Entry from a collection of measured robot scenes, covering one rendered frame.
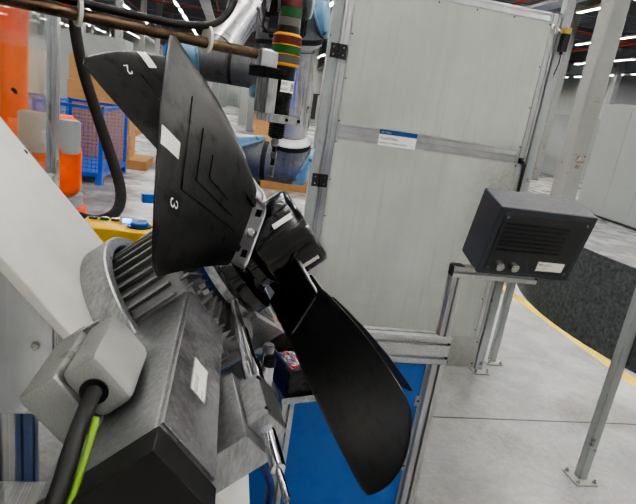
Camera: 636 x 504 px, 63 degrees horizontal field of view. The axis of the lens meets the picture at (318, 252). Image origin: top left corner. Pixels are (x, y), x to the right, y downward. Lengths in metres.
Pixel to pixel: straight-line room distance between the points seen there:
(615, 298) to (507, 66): 1.26
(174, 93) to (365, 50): 2.24
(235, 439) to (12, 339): 0.34
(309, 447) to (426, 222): 1.68
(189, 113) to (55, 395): 0.27
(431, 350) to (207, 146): 1.01
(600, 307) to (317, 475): 1.50
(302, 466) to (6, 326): 0.99
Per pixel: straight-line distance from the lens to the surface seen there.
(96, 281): 0.72
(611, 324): 2.52
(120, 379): 0.49
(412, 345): 1.39
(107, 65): 0.81
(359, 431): 0.65
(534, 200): 1.40
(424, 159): 2.81
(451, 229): 2.95
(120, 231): 1.20
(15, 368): 0.78
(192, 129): 0.51
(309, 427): 1.47
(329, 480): 1.59
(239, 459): 0.56
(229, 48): 0.76
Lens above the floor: 1.39
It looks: 16 degrees down
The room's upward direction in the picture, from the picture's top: 9 degrees clockwise
